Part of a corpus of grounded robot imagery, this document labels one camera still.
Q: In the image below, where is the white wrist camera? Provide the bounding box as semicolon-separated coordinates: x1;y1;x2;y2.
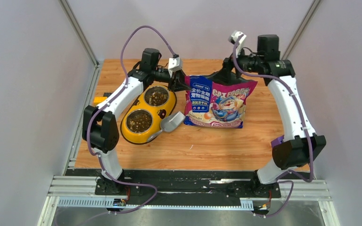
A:
167;55;183;77
228;30;247;58

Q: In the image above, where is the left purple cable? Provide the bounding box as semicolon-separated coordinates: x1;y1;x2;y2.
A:
86;25;179;216

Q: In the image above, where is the yellow double pet bowl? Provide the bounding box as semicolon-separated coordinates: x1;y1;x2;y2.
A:
120;85;177;145

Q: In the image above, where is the silver metal scoop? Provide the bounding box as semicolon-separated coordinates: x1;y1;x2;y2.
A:
147;111;185;142

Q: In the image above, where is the brown pet food kibble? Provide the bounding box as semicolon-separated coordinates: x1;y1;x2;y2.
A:
125;88;169;134

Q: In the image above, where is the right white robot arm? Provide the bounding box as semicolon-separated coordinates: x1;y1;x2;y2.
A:
211;31;326;197

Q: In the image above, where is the purple cable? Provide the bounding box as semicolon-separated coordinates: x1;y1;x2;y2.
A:
232;33;314;218
86;25;179;216

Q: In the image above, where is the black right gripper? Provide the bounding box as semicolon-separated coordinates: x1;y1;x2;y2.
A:
213;44;263;84

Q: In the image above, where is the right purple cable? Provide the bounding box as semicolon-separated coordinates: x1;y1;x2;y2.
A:
232;33;314;218

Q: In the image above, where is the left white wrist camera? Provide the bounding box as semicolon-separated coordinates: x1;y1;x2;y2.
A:
167;55;183;77

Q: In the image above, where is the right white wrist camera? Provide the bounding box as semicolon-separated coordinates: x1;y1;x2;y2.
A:
228;30;247;58

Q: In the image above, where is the colourful pet food bag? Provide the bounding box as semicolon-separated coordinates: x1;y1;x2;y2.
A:
184;75;257;129

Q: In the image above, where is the purple object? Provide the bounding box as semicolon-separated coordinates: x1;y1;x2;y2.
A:
271;135;284;148

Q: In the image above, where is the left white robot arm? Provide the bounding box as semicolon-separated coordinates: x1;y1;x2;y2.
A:
82;48;188;194

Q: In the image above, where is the dark grey toy baseplate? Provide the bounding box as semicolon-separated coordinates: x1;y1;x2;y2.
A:
103;92;112;97

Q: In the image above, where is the yellow toy brick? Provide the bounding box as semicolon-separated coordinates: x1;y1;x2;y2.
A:
93;97;107;105

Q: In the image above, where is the white slotted cable duct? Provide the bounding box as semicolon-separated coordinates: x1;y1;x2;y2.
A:
57;197;254;211

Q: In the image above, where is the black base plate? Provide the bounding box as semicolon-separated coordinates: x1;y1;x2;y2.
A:
65;169;313;207

